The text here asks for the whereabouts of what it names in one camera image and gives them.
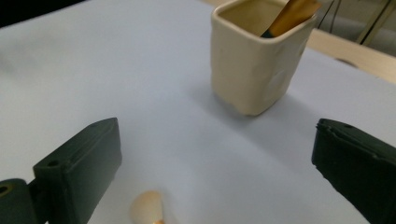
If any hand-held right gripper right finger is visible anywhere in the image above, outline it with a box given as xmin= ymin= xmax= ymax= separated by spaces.
xmin=311 ymin=118 xmax=396 ymax=224

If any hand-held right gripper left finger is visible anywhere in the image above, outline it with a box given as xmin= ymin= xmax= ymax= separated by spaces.
xmin=32 ymin=117 xmax=123 ymax=224

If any short black-handled makeup brush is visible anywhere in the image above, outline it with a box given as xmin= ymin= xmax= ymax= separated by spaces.
xmin=129 ymin=189 xmax=165 ymax=224

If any cream square ceramic cup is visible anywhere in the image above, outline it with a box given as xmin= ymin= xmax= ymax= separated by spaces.
xmin=210 ymin=0 xmax=318 ymax=117

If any long green-handled makeup brush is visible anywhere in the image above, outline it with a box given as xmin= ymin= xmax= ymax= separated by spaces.
xmin=261 ymin=0 xmax=322 ymax=39

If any beige vertical wall strip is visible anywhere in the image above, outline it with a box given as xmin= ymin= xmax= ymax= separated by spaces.
xmin=356 ymin=0 xmax=396 ymax=47

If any black wall cable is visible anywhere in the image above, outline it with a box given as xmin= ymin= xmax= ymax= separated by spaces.
xmin=319 ymin=0 xmax=341 ymax=32

